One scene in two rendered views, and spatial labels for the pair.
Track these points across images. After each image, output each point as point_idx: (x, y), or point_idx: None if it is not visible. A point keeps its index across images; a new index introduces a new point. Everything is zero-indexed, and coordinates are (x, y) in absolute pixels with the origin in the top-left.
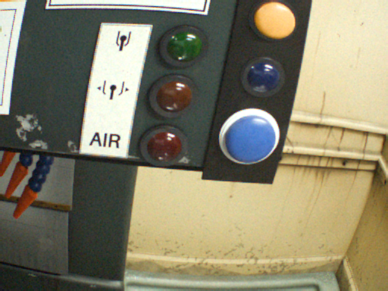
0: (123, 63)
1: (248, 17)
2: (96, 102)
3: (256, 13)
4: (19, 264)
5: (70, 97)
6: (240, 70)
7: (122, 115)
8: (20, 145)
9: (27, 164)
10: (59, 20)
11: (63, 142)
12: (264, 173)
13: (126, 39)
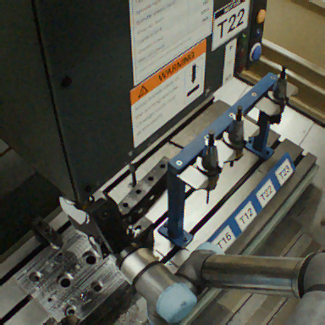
0: (231, 53)
1: (255, 19)
2: (226, 68)
3: (257, 18)
4: (34, 170)
5: (219, 72)
6: (253, 36)
7: (231, 68)
8: (206, 99)
9: None
10: (215, 52)
11: (217, 87)
12: (257, 58)
13: (231, 46)
